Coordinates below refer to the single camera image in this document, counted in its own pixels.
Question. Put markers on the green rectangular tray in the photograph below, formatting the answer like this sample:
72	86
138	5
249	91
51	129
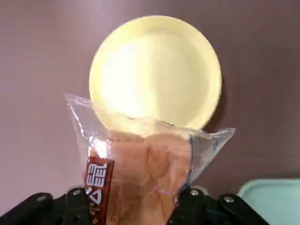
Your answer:
276	201

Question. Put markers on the yellow round plate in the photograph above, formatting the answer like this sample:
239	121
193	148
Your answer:
152	70

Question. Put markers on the clear-wrapped bread pack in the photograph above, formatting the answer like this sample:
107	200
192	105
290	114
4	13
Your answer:
145	175

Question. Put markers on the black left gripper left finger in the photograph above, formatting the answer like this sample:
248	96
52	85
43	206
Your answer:
42	211

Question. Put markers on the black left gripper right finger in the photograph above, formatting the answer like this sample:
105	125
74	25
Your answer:
211	211

